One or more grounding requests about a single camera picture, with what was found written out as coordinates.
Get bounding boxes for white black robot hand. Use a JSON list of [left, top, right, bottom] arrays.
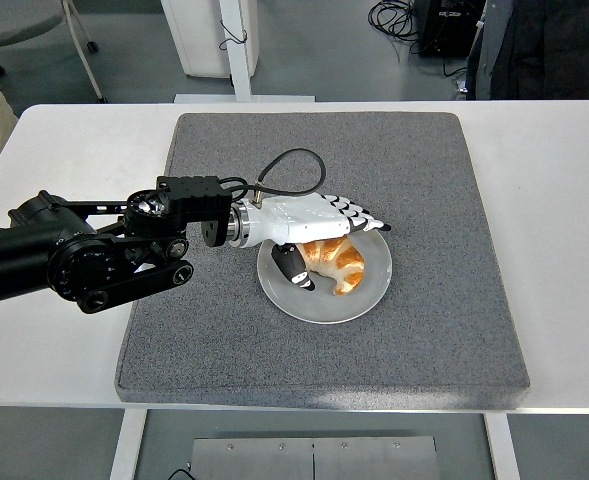
[[247, 193, 393, 293]]

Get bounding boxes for golden brown croissant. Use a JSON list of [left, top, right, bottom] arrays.
[[296, 234, 366, 296]]

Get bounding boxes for round pale grey plate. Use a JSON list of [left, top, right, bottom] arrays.
[[256, 232, 393, 325]]

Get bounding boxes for grey metal plate with screws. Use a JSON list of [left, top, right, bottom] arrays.
[[189, 435, 441, 480]]

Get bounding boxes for grey felt mat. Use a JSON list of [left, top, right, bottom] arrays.
[[114, 110, 531, 411]]

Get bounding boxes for white cabinet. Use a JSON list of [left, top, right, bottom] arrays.
[[161, 0, 260, 78]]

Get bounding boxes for black equipment box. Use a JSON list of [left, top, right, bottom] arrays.
[[413, 0, 488, 59]]

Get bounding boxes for white table leg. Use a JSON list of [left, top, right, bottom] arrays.
[[483, 412, 521, 480], [109, 408, 149, 480]]

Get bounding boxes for dark garment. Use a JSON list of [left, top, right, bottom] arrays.
[[466, 0, 589, 101]]

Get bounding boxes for grey chair with casters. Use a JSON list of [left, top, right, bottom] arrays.
[[0, 0, 109, 105]]

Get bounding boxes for white post with flat base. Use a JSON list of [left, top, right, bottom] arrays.
[[173, 0, 316, 104]]

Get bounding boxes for black cord on white post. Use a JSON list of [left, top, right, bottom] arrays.
[[218, 18, 249, 51]]

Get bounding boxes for tangled black floor cables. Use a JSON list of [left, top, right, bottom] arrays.
[[366, 0, 468, 79]]

